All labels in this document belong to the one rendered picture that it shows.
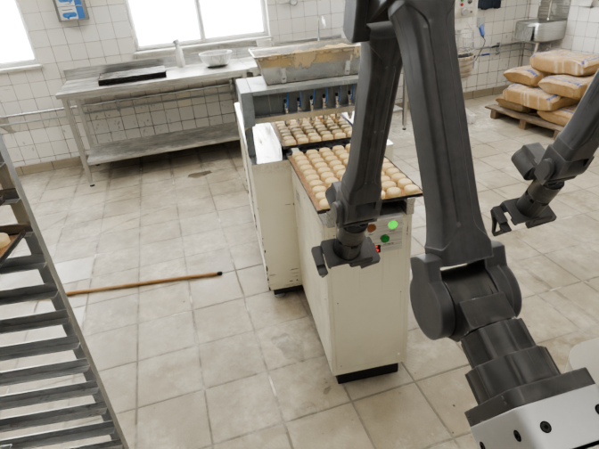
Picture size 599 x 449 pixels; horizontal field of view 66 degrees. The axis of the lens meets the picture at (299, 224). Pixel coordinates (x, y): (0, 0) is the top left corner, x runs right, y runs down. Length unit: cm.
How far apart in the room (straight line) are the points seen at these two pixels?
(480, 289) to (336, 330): 140
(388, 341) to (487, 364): 155
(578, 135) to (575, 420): 64
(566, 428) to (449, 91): 34
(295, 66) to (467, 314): 180
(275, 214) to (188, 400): 97
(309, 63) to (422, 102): 168
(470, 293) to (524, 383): 11
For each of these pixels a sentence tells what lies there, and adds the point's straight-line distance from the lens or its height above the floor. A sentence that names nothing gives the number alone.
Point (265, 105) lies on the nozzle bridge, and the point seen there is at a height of 109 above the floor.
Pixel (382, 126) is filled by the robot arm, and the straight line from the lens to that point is 72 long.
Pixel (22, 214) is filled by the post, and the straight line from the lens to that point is 128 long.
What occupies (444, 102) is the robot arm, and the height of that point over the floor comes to 149.
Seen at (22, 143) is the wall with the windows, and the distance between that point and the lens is 555.
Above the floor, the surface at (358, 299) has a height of 48.
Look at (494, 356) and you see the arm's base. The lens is 52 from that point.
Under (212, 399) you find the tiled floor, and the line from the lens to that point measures 222.
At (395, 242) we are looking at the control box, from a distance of 172.
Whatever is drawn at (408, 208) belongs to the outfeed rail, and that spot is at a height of 86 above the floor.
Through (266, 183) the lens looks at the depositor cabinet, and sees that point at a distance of 227.
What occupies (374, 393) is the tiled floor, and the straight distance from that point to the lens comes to 215.
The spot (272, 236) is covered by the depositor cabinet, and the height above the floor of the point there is 43.
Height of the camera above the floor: 163
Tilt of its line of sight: 29 degrees down
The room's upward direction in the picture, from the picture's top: 5 degrees counter-clockwise
